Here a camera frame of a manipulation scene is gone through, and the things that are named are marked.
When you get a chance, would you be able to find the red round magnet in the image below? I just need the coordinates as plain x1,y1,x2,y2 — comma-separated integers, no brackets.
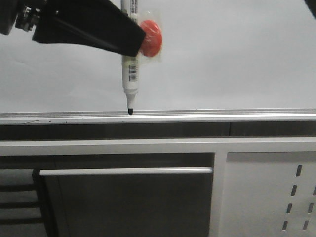
138,9,163,64

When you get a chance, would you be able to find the white whiteboard marker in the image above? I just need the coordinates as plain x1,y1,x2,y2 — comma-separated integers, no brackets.
120,0,139,115

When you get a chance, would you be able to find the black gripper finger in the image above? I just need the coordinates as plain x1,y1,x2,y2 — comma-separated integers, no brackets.
33,0,146,57

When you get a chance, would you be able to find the white perforated metal panel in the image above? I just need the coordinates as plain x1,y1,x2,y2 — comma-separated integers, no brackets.
219,152,316,237

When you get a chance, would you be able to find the white metal frame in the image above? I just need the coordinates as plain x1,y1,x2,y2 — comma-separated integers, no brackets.
0,137,316,237

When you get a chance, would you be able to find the aluminium whiteboard tray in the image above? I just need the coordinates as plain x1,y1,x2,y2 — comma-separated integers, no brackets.
0,108,316,125

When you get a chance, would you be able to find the white whiteboard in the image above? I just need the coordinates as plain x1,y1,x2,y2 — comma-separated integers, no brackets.
0,0,316,113

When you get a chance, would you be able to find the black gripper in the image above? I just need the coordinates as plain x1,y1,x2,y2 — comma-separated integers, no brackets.
0,0,47,35

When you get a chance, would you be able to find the grey panel with white rail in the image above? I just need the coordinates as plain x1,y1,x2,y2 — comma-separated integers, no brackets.
40,167,213,237

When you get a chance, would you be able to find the dark slatted chair back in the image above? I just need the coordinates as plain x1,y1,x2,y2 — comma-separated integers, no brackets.
0,169,47,237

